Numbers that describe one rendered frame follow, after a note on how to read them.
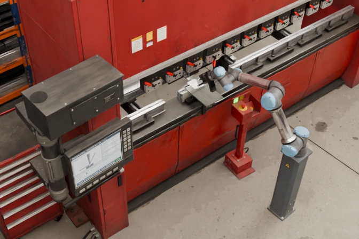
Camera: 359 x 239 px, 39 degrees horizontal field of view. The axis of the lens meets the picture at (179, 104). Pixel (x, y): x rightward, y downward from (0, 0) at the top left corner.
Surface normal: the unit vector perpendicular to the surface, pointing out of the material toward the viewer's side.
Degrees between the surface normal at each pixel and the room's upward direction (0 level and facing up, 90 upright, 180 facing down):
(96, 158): 90
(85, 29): 90
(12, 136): 0
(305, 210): 0
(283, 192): 90
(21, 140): 0
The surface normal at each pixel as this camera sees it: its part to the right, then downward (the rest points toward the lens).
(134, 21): 0.62, 0.55
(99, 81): 0.03, -0.73
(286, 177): -0.75, 0.44
